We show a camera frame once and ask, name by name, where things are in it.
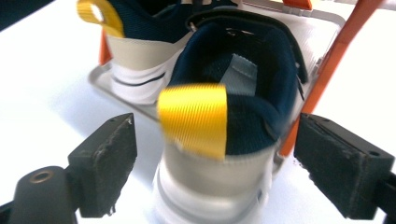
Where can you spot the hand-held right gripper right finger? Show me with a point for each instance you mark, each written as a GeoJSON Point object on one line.
{"type": "Point", "coordinates": [342, 168]}

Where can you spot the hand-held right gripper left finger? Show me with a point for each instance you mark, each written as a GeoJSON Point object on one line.
{"type": "Point", "coordinates": [102, 161]}

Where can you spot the navy beige sneaker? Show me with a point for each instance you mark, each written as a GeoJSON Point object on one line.
{"type": "Point", "coordinates": [140, 53]}
{"type": "Point", "coordinates": [249, 124]}

